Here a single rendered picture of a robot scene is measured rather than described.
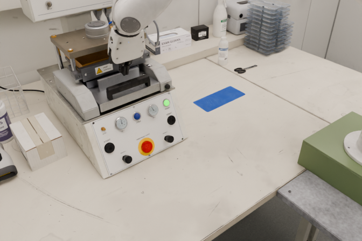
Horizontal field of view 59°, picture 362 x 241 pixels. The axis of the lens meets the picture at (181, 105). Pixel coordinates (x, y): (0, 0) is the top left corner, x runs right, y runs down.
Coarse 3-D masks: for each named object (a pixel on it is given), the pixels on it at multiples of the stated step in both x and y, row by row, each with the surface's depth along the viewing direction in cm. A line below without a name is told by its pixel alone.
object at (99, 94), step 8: (136, 72) 109; (104, 80) 102; (112, 80) 104; (120, 80) 106; (152, 80) 109; (96, 88) 105; (104, 88) 104; (136, 88) 105; (144, 88) 105; (152, 88) 107; (96, 96) 101; (104, 96) 101; (120, 96) 101; (128, 96) 102; (136, 96) 104; (104, 104) 98; (112, 104) 100; (120, 104) 102
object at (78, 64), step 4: (96, 52) 108; (100, 52) 108; (104, 52) 108; (80, 56) 105; (84, 56) 105; (88, 56) 105; (92, 56) 105; (96, 56) 105; (100, 56) 105; (104, 56) 105; (108, 56) 105; (68, 60) 110; (76, 60) 103; (80, 60) 103; (84, 60) 103; (88, 60) 103; (92, 60) 103; (96, 60) 102; (100, 60) 103; (76, 64) 104; (80, 64) 101; (84, 64) 100; (88, 64) 101
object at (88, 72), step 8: (144, 56) 111; (96, 64) 101; (104, 64) 102; (112, 64) 104; (136, 64) 110; (72, 72) 99; (80, 72) 99; (88, 72) 100; (96, 72) 102; (104, 72) 104; (112, 72) 106
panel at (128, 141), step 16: (160, 96) 110; (128, 112) 104; (144, 112) 107; (160, 112) 110; (176, 112) 114; (96, 128) 98; (112, 128) 101; (128, 128) 104; (144, 128) 107; (160, 128) 110; (176, 128) 114; (128, 144) 104; (160, 144) 111; (112, 160) 101
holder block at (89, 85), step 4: (68, 68) 115; (132, 68) 112; (116, 72) 109; (100, 76) 107; (104, 76) 107; (80, 80) 108; (88, 80) 105; (92, 80) 105; (96, 80) 106; (84, 84) 106; (88, 84) 104; (92, 84) 105; (96, 84) 106; (88, 88) 105
